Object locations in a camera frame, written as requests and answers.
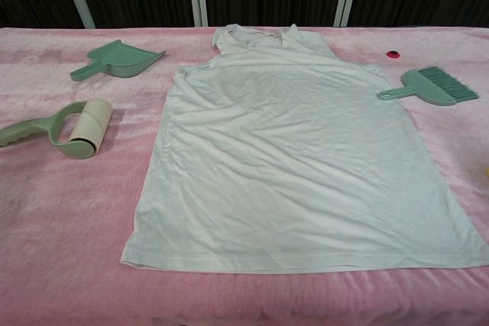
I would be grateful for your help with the lint roller with green handle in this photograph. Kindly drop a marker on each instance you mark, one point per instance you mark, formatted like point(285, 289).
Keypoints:
point(38, 127)

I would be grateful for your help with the green hand brush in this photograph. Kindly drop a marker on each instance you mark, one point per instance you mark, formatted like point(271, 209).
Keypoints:
point(424, 87)

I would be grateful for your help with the white sleeveless shirt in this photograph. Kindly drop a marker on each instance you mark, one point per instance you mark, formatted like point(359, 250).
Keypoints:
point(286, 150)

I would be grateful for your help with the green plastic dustpan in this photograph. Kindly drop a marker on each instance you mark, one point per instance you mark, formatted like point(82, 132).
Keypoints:
point(118, 59)

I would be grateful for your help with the small red round cap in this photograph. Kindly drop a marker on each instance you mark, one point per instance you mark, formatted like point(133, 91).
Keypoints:
point(392, 53)

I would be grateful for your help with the pink plush blanket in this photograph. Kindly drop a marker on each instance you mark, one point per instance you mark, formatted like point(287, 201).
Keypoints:
point(57, 226)

